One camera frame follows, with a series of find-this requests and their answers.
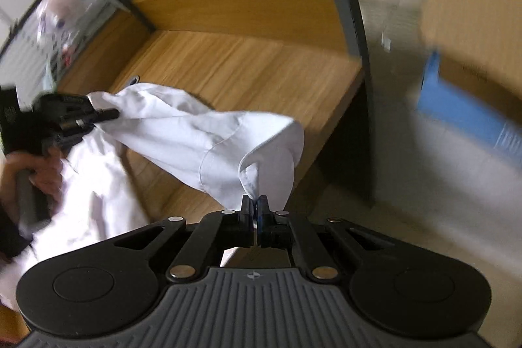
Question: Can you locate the blue flat box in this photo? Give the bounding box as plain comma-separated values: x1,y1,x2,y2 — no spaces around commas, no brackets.
415,50,522,168

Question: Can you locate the white printed plastic bag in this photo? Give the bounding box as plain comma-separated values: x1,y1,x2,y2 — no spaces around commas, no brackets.
36,0,93,47

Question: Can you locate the brown cardboard box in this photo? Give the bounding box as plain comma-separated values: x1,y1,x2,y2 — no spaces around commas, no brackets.
419,0,522,97

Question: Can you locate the white shirt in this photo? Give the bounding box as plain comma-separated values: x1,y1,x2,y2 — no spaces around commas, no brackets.
0,82,305,313

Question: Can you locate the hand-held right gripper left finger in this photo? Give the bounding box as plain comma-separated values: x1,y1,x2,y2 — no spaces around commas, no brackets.
114,195,256,283

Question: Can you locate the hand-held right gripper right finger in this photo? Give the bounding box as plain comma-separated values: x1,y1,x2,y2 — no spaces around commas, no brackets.
257,196,396,284

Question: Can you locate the person's left hand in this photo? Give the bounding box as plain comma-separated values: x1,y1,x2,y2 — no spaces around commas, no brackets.
6,147,65,203

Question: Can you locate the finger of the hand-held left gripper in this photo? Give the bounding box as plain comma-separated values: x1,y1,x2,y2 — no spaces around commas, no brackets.
53,122,97,147
57,94,120,125

